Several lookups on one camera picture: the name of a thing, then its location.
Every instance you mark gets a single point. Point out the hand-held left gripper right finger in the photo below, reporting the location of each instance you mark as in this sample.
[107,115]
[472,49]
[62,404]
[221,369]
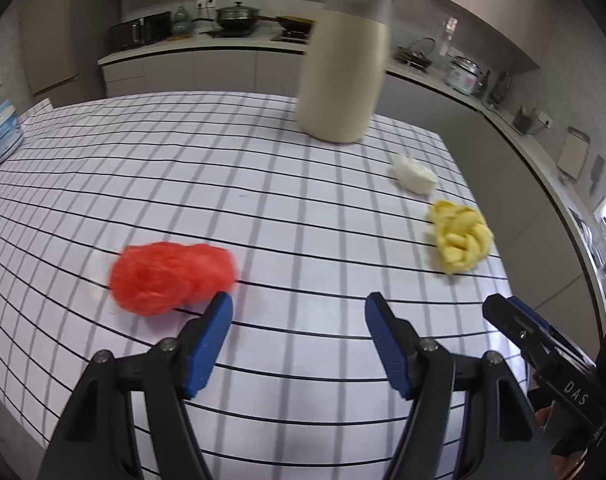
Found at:
[388,340]

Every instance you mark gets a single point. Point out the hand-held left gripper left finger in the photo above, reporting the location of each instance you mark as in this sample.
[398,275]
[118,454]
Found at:
[208,340]

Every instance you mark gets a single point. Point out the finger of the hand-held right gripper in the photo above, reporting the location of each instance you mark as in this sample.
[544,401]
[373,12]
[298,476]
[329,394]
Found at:
[508,322]
[525,312]

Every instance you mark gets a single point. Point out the red plastic bag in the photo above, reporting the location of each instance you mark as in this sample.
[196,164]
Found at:
[163,277]

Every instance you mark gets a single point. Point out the person's right hand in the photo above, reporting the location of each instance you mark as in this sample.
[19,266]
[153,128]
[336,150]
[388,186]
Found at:
[544,416]

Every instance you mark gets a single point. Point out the steel kitchen sink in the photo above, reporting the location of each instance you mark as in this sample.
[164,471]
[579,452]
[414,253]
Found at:
[595,250]

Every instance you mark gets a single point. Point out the yellow cloth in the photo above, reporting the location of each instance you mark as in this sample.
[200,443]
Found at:
[458,240]

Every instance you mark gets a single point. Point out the white grid tablecloth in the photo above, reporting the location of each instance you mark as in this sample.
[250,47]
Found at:
[293,270]

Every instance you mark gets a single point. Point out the hanging cleaver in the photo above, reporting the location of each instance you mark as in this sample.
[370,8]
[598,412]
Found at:
[596,175]

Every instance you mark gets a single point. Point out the beige cutting board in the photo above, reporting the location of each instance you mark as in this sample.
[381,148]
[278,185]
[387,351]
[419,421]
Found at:
[573,152]

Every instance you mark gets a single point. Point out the white plastic bag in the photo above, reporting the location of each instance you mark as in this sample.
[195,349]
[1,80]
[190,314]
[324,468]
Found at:
[413,174]

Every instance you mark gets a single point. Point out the dark utensil holder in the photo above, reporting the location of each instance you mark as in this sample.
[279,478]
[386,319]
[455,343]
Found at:
[524,122]

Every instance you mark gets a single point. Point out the metal knife rack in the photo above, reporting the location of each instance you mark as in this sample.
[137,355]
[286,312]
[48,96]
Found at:
[501,91]

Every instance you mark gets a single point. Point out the dark bottle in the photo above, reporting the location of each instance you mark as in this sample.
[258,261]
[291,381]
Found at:
[484,86]

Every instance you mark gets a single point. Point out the white rice cooker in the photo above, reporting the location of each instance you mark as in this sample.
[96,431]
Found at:
[461,77]

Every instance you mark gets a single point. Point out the beige thermos jug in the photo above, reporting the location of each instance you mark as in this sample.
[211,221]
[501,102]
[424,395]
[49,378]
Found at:
[343,75]

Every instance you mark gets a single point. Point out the blue and white tub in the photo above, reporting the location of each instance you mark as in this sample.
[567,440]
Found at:
[3,130]

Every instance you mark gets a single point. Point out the induction cooker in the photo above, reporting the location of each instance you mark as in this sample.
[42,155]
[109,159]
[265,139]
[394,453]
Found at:
[228,33]

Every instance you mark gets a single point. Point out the beige upper cabinets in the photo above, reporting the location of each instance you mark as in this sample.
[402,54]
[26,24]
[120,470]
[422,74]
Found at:
[483,5]

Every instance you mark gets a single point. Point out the gas stove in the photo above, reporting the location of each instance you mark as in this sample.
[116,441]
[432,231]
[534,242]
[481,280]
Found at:
[290,36]

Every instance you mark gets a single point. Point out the black microwave oven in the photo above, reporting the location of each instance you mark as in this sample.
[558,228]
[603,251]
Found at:
[140,30]

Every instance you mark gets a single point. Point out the green ceramic vase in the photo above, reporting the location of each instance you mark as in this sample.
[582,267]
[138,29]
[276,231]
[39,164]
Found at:
[181,22]

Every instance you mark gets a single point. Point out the lidded cooking pot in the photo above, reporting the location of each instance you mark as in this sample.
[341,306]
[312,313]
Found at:
[238,15]

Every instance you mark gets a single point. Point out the black frying pan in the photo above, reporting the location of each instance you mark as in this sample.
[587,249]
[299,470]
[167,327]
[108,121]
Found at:
[295,23]

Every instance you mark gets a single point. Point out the tall beige cabinet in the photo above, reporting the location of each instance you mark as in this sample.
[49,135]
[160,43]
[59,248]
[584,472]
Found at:
[58,35]

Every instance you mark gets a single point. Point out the wall outlet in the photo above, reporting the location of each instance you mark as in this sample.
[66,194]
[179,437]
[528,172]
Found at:
[205,3]
[545,121]

